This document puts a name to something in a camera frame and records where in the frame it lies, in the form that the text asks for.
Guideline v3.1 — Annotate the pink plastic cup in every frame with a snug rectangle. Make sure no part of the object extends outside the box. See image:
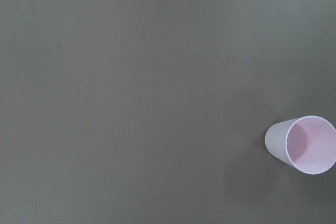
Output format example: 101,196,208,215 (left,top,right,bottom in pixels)
265,115,335,175

